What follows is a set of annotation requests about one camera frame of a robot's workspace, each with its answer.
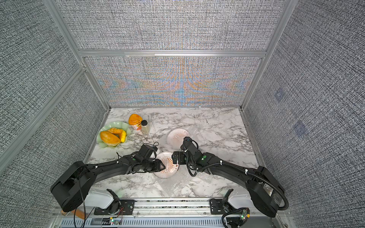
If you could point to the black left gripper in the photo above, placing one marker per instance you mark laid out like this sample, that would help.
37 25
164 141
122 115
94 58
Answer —
158 164

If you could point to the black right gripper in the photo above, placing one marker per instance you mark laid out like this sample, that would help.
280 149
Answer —
180 155

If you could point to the orange sunburst dinner plate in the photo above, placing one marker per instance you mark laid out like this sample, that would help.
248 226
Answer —
170 168

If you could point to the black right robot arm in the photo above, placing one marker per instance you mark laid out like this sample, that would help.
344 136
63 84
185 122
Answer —
267 194

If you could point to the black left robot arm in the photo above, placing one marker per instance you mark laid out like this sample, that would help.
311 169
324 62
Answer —
71 189

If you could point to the black capped spice jar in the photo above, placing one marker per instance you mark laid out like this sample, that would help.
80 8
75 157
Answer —
145 127

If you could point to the yellow toy banana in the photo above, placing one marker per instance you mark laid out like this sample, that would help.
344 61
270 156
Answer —
123 136

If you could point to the orange lidded cup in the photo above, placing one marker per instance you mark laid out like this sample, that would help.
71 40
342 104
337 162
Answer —
135 121

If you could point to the large orange bread loaf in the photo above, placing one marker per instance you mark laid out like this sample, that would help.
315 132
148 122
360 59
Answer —
109 138

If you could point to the light green scalloped plate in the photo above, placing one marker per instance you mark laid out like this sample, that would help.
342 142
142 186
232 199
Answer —
116 124

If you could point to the small orange bread roll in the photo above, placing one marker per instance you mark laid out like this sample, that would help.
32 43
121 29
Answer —
115 131

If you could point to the green circuit board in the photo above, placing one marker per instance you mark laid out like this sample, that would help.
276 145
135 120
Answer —
110 222

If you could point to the wooden block tool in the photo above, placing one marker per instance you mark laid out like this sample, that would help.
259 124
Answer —
78 213

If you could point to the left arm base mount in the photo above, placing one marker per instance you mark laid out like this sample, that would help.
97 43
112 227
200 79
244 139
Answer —
117 206

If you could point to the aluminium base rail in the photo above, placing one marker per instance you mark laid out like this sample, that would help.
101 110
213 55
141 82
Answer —
149 213

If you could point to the aluminium cage frame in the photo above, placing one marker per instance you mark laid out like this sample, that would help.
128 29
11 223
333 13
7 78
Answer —
68 68

